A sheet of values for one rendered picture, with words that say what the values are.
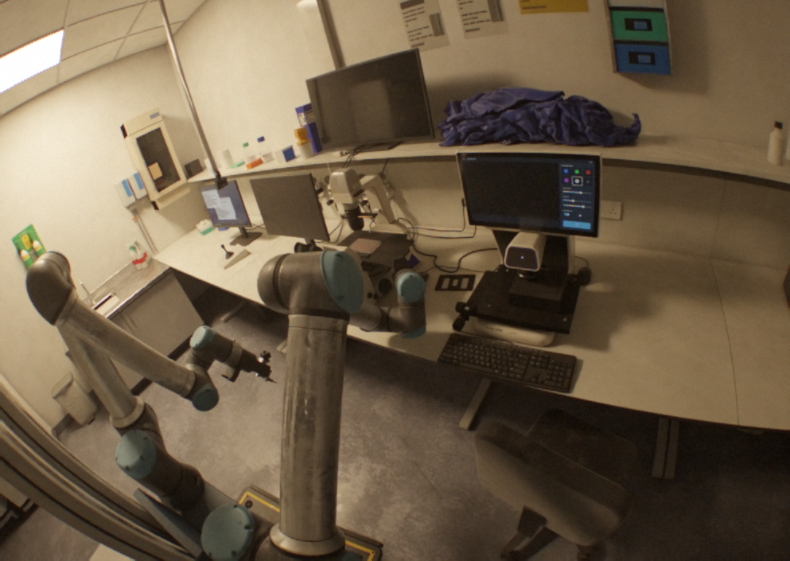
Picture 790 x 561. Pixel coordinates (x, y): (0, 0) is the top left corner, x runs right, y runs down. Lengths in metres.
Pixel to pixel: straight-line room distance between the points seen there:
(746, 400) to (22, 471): 1.65
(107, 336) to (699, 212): 2.09
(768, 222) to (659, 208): 0.56
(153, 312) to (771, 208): 3.99
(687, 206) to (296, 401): 1.58
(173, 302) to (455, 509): 2.66
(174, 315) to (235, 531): 2.62
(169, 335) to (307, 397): 2.74
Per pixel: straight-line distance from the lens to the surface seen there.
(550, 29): 1.63
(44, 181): 3.57
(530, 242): 1.09
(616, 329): 1.28
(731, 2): 1.74
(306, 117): 2.10
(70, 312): 0.97
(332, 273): 0.59
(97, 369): 1.17
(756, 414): 1.26
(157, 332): 3.24
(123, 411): 1.25
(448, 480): 1.76
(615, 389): 1.11
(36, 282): 0.98
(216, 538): 0.84
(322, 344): 0.60
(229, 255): 2.46
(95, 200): 3.58
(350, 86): 1.79
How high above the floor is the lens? 1.63
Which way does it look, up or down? 31 degrees down
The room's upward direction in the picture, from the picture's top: 16 degrees counter-clockwise
